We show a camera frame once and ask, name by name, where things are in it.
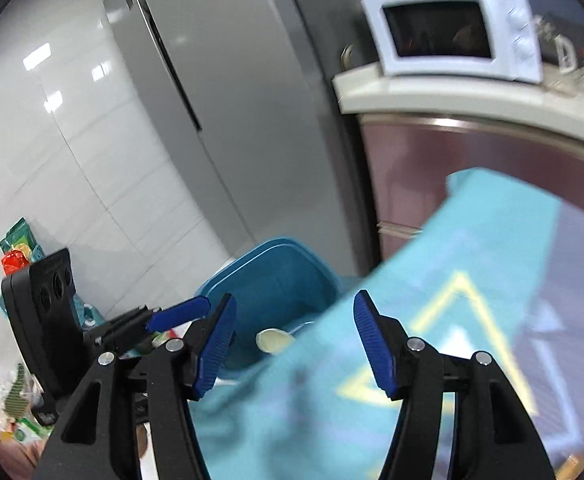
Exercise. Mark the white kitchen countertop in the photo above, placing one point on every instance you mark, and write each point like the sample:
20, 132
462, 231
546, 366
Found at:
366, 90

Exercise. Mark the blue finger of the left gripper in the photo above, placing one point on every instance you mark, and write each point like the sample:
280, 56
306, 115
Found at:
189, 310

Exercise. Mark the white microwave oven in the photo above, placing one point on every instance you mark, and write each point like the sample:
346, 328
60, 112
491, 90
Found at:
493, 39

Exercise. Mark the blue trash bin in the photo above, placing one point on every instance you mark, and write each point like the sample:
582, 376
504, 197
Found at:
280, 284

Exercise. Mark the silver refrigerator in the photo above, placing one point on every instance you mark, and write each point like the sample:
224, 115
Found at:
240, 94

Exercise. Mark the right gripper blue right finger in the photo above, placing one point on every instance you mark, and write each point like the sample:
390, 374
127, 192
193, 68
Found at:
377, 342

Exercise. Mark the colourful snack bags pile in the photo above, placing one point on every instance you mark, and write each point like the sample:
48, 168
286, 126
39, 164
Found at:
23, 417

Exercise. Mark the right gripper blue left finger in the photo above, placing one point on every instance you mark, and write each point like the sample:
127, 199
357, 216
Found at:
210, 352

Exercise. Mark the maroon lower cabinets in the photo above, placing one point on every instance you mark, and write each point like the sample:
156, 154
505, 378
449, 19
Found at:
410, 157

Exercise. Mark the glass kettle white handle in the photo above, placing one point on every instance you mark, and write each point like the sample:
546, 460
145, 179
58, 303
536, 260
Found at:
557, 51

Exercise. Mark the pale peel scrap in bin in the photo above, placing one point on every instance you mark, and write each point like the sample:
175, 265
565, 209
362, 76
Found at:
273, 341

